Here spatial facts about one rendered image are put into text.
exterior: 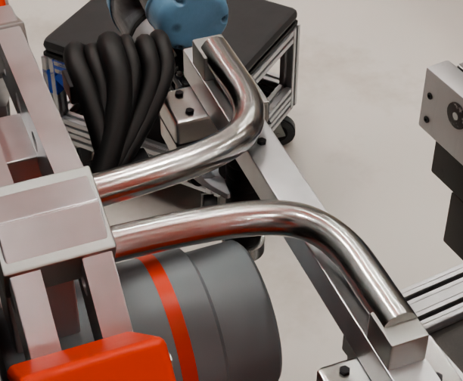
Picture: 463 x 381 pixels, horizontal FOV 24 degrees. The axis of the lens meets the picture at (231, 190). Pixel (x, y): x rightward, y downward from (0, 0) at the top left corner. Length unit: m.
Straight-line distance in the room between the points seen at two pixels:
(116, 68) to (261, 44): 1.29
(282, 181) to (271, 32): 1.34
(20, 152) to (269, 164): 0.23
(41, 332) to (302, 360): 1.40
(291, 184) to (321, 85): 1.78
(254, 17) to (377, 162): 0.44
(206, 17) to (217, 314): 0.34
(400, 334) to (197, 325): 0.19
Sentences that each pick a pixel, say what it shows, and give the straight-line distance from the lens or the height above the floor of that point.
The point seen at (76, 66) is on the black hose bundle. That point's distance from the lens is 0.88.
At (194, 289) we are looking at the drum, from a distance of 0.86.
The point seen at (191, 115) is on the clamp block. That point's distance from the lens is 0.97.
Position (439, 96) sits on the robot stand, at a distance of 1.35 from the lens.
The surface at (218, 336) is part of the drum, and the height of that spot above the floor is 0.90.
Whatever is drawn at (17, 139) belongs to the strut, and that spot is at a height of 1.09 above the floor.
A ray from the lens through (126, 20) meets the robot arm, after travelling 1.25.
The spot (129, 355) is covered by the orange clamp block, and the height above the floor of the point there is 1.13.
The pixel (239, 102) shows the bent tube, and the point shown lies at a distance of 0.88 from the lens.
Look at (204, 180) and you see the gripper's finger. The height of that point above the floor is 0.84.
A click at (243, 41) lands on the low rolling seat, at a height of 0.34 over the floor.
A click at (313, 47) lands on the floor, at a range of 2.75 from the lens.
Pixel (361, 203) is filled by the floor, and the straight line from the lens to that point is 2.31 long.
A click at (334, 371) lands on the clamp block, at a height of 0.95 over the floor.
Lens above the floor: 1.54
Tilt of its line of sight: 42 degrees down
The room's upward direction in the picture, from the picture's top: straight up
